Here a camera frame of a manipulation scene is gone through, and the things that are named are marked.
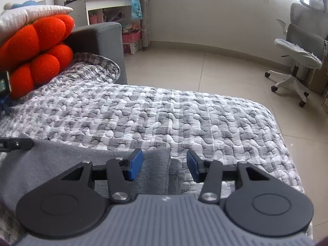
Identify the pink storage box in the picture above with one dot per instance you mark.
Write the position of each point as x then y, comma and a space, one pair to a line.
130, 41

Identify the wooden shelf unit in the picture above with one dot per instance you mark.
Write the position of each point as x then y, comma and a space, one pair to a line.
320, 82

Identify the blue hanging bag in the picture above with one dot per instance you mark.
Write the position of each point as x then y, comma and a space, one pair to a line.
136, 7

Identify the blue white plush toy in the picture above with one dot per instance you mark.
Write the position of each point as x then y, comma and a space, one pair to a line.
25, 4

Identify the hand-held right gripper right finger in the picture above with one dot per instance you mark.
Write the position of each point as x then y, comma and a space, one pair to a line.
193, 164

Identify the grey t-shirt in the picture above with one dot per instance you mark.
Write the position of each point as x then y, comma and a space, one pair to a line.
64, 153

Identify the white desk with shelves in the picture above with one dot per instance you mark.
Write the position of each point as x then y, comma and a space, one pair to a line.
110, 1

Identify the smartphone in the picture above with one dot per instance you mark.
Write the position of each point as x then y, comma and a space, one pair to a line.
3, 84

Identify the white printed pillow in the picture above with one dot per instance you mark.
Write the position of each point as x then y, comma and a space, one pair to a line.
33, 14

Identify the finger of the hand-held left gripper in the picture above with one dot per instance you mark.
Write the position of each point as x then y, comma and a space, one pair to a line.
20, 144

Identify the grey checked quilted blanket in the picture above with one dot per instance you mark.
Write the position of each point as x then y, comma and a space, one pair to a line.
179, 112

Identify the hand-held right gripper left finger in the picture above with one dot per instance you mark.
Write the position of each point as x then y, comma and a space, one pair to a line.
135, 164

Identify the grey sofa armrest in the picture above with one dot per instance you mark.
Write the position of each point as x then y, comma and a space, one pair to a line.
102, 43

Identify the grey white office chair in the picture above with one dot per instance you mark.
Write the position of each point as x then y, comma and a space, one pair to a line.
299, 48

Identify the grey curtain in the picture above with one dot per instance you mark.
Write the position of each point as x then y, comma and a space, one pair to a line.
147, 12

